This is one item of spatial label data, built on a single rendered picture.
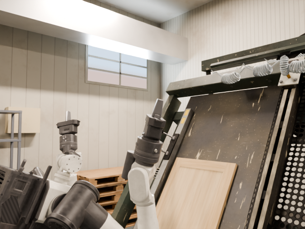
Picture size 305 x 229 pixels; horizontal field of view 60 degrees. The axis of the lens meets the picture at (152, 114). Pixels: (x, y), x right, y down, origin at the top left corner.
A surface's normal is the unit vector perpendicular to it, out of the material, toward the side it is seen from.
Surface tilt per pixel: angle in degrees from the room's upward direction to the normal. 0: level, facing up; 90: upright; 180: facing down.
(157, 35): 90
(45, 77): 90
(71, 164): 89
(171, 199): 58
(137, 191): 95
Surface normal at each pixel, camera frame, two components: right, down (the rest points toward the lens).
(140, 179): -0.27, 0.02
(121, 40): 0.67, -0.04
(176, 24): -0.75, -0.04
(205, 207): -0.64, -0.57
